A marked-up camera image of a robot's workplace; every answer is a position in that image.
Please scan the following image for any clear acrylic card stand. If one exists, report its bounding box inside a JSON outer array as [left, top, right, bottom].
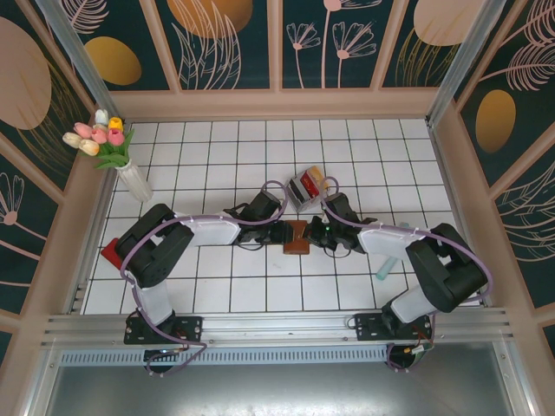
[[287, 165, 327, 214]]

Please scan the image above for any brown leather card holder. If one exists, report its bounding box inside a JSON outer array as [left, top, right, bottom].
[[283, 219, 311, 256]]

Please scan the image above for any black card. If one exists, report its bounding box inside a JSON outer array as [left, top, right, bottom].
[[289, 178, 307, 204]]

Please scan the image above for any red VIP card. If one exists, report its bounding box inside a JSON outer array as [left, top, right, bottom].
[[300, 171, 320, 196]]

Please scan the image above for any light teal tube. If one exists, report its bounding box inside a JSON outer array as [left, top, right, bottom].
[[375, 221, 412, 282]]

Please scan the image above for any white ribbed vase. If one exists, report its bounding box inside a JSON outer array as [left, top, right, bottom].
[[115, 158, 153, 203]]

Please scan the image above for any red book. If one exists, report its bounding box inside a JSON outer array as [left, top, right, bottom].
[[101, 237, 127, 271]]

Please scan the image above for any tulip bouquet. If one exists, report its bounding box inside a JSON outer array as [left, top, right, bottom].
[[62, 107, 136, 171]]

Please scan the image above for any grey metal sheet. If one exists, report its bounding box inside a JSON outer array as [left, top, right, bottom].
[[42, 366, 517, 416]]

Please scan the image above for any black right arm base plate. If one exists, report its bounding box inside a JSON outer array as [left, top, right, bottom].
[[354, 312, 434, 343]]

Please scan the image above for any aluminium mounting rail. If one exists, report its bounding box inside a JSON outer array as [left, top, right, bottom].
[[41, 306, 516, 348]]

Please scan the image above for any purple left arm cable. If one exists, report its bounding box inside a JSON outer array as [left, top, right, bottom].
[[121, 179, 288, 379]]

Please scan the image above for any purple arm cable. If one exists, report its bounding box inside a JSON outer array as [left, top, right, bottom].
[[320, 175, 494, 374], [121, 179, 288, 379]]

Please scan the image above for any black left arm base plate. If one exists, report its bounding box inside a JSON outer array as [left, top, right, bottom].
[[124, 315, 204, 346]]

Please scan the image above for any slotted grey cable duct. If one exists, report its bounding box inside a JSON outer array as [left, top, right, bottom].
[[58, 348, 500, 367]]

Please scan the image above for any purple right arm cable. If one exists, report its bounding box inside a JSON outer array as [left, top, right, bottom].
[[320, 175, 494, 374]]

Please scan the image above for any aluminium frame post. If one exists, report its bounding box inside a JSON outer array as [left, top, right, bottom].
[[426, 0, 507, 127], [33, 0, 117, 117]]

